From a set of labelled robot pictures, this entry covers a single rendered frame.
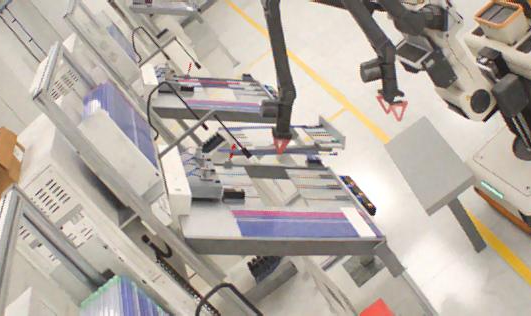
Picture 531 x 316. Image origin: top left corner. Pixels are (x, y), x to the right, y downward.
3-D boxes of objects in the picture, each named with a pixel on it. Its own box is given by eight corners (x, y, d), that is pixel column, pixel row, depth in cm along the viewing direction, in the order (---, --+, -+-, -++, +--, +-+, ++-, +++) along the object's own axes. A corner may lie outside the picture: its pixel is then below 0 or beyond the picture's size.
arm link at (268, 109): (295, 92, 273) (289, 87, 280) (267, 90, 269) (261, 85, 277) (291, 121, 276) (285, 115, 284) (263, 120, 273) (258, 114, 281)
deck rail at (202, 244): (381, 252, 244) (385, 237, 242) (383, 255, 242) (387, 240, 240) (183, 251, 226) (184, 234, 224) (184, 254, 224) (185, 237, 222)
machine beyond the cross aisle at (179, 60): (229, 44, 792) (129, -77, 712) (243, 60, 718) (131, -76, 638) (138, 118, 800) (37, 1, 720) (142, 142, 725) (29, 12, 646)
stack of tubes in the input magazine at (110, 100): (148, 124, 275) (106, 76, 264) (159, 173, 229) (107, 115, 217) (125, 144, 276) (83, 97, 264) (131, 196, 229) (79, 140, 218)
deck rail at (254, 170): (326, 179, 306) (328, 166, 304) (327, 181, 304) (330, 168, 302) (164, 172, 288) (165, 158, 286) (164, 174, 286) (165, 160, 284)
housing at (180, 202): (173, 177, 287) (176, 145, 282) (188, 231, 243) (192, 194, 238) (154, 176, 285) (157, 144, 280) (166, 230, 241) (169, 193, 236)
